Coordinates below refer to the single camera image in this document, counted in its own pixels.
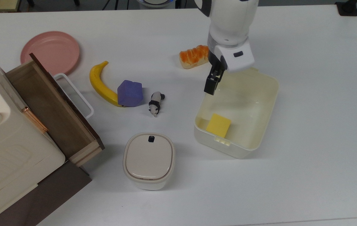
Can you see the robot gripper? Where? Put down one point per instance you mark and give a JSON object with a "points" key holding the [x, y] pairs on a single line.
{"points": [[236, 58]]}

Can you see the cream plastic box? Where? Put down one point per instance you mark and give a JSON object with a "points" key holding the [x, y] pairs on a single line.
{"points": [[250, 103]]}

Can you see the toy bread with orange topping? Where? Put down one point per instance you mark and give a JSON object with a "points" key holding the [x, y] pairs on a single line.
{"points": [[194, 58]]}

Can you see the yellow foam block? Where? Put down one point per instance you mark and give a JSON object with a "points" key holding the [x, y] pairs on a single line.
{"points": [[218, 125]]}

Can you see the small panda figurine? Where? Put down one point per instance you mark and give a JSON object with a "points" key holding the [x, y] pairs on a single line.
{"points": [[156, 102]]}

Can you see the purple foam cube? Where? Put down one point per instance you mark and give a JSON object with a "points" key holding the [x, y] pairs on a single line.
{"points": [[130, 93]]}

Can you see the beige lidded trash can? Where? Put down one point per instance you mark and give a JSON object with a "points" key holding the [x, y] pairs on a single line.
{"points": [[148, 160]]}

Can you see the yellow toy banana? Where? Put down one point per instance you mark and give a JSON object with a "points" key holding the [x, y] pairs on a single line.
{"points": [[98, 86]]}

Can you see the pink plastic plate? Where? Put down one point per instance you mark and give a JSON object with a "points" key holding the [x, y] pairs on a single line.
{"points": [[51, 51]]}

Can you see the dark brown wooden drawer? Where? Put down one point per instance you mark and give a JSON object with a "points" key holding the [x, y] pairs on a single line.
{"points": [[53, 116]]}

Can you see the copper metal latch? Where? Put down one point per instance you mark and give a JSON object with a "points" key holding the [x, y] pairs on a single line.
{"points": [[35, 121]]}

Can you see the dark brown cabinet base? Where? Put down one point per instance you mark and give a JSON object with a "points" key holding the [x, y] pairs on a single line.
{"points": [[46, 197]]}

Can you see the cream plastic cabinet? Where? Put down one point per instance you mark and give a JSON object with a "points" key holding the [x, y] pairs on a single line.
{"points": [[9, 157]]}

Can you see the black camera stand base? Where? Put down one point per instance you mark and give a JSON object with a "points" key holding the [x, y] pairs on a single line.
{"points": [[348, 8]]}

